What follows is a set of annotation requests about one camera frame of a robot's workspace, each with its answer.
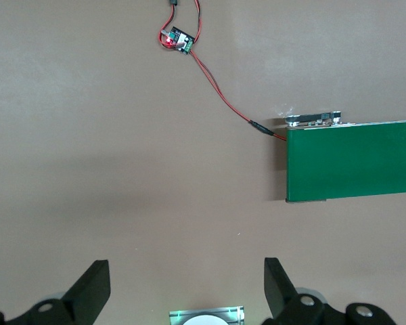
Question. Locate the small motor controller board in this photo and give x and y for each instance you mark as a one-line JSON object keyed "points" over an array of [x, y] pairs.
{"points": [[180, 40]]}

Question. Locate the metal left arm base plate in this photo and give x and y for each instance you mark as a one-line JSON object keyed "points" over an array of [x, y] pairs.
{"points": [[176, 316]]}

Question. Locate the small black inline connector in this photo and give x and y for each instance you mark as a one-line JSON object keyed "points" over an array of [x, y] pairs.
{"points": [[174, 2]]}

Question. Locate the green conveyor belt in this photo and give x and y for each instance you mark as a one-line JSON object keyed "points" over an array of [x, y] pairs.
{"points": [[352, 162]]}

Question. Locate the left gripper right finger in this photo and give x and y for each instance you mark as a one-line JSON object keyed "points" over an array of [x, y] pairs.
{"points": [[284, 301]]}

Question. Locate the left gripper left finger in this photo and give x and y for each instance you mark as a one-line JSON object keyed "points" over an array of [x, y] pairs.
{"points": [[84, 294]]}

